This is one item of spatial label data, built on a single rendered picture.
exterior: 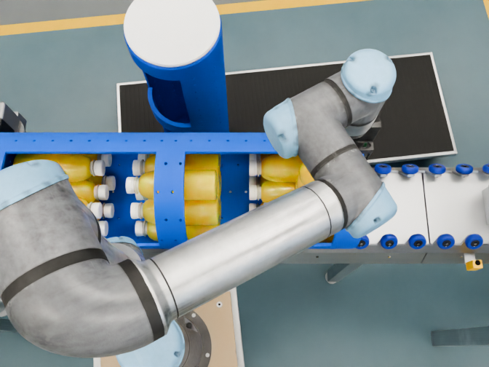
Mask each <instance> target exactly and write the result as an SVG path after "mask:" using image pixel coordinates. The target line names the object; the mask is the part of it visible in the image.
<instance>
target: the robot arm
mask: <svg viewBox="0 0 489 367"><path fill-rule="evenodd" d="M395 80H396V69H395V67H394V64H393V63H392V60H391V59H390V58H389V57H388V56H387V55H385V54H384V53H382V52H380V51H378V50H373V49H363V50H358V51H356V52H354V53H353V54H351V55H350V56H349V57H348V59H347V60H346V62H345V63H344V64H343V66H342V68H341V71H339V72H338V73H336V74H334V75H332V76H330V77H328V78H326V79H325V80H324V81H323V82H320V83H319V84H316V85H314V86H313V87H311V88H309V89H307V90H305V91H303V92H301V93H299V94H297V95H296V96H294V97H292V98H287V99H286V100H285V101H283V102H282V103H280V104H279V105H277V106H275V107H273V109H271V110H270V111H268V112H266V114H265V116H264V118H263V126H264V130H265V132H266V135H267V137H268V139H269V141H270V143H271V145H272V146H273V148H274V150H275V151H277V152H278V154H279V156H281V157H282V158H285V159H289V158H291V157H296V156H297V155H298V156H299V157H300V159H301V161H302V162H303V164H304V165H305V167H306V169H307V170H308V171H309V173H310V174H311V176H312V178H313V179H314V181H312V182H310V183H308V184H306V185H304V186H302V187H300V188H297V189H295V190H293V191H291V192H289V193H287V194H284V195H282V196H281V197H278V198H276V199H275V200H272V201H270V202H267V203H266V204H264V205H262V206H260V207H257V208H255V209H253V210H251V211H249V212H247V213H244V214H242V215H240V216H238V217H236V218H234V219H232V220H230V221H227V222H226V223H224V224H221V225H220V226H217V227H215V228H213V229H211V230H209V231H207V232H204V233H202V234H200V235H198V236H196V237H194V238H192V239H190V240H187V241H185V242H183V243H181V244H179V245H176V246H175V247H173V248H170V249H169V250H166V251H164V252H162V253H160V254H158V255H156V256H154V257H152V258H149V259H147V260H145V259H144V257H143V252H142V250H141V249H140V247H139V246H138V245H137V244H136V242H135V241H134V240H133V239H131V238H130V237H125V236H121V237H111V238H108V239H106V238H105V237H104V236H103V235H102V234H101V229H100V225H99V222H98V220H97V218H96V217H95V215H94V213H93V212H92V211H91V210H90V209H89V208H88V207H87V206H86V205H85V204H84V203H83V202H82V201H81V200H80V199H79V198H78V197H77V196H76V193H75V192H74V190H73V188H72V186H71V184H70V182H69V180H68V179H69V177H68V175H66V174H65V173H64V171H63V169H62V167H61V166H60V165H59V164H58V163H56V162H54V161H51V160H47V159H38V160H31V161H28V162H22V163H19V164H16V165H13V166H10V167H7V168H4V169H3V170H0V297H1V300H2V301H3V304H4V307H5V311H6V313H7V316H8V318H9V321H10V323H11V324H12V325H13V326H14V328H15V329H16V330H17V332H18V333H19V334H20V335H21V336H22V337H23V338H24V339H26V340H27V341H29V342H30V343H32V344H34V345H35V346H37V347H39V348H41V349H43V350H46V351H48V352H52V353H55V354H58V355H64V356H68V357H74V358H104V357H109V356H116V359H117V360H118V362H119V365H120V366H121V367H198V365H199V362H200V360H201V357H202V338H201V335H200V333H199V330H198V329H197V327H196V326H195V325H194V323H193V322H192V321H191V320H189V319H188V318H187V317H185V316H184V315H185V314H186V313H188V312H190V311H192V310H194V309H196V308H197V307H200V306H202V305H203V304H205V303H207V302H209V301H211V300H213V299H215V298H216V297H218V296H220V295H222V294H224V293H225V292H227V291H230V290H231V289H233V288H235V287H237V286H238V285H241V284H242V283H245V282H246V281H248V280H250V279H252V278H254V277H256V276H257V275H259V274H261V273H263V272H265V271H266V270H268V269H270V268H272V267H275V266H276V265H277V264H280V263H282V262H283V261H286V260H287V259H289V258H291V257H293V256H295V255H296V254H298V253H300V252H302V251H304V250H306V249H307V248H310V247H311V246H313V245H316V244H317V243H318V242H321V241H323V240H325V239H327V238H328V237H330V236H332V235H334V234H336V233H337V232H339V231H341V230H343V229H345V230H346V231H347V232H349V234H350V235H351V236H352V237H353V238H361V237H363V236H365V235H367V234H369V233H371V232H372V231H374V230H376V229H377V228H378V227H380V226H382V225H383V224H385V223H386V222H387V221H389V220H390V219H391V218H393V217H394V216H395V214H396V213H397V204H396V202H395V201H394V200H393V198H392V196H391V195H390V193H389V192H388V190H387V188H386V187H385V185H386V184H385V183H384V182H382V181H381V179H380V178H379V177H378V176H377V174H376V173H375V171H374V170H373V169H372V167H371V166H370V164H369V163H368V161H367V160H368V158H369V157H370V155H371V154H372V153H373V140H374V139H375V137H376V136H377V134H378V132H379V130H380V129H381V120H380V110H381V108H382V106H383V104H384V103H385V101H386V99H388V98H389V96H390V95H391V92H392V87H393V86H394V83H395ZM367 145H370V148H365V147H366V146H367ZM365 153H369V154H368V155H367V157H364V156H363V154H365Z"/></svg>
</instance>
